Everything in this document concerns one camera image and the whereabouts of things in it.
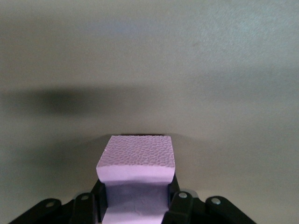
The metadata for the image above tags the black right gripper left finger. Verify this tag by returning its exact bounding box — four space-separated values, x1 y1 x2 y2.
70 181 106 224

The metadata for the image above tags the pink foam cube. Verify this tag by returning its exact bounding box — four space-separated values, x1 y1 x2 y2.
96 134 176 224

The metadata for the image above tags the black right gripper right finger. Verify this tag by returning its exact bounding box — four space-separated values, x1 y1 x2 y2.
162 176 194 224

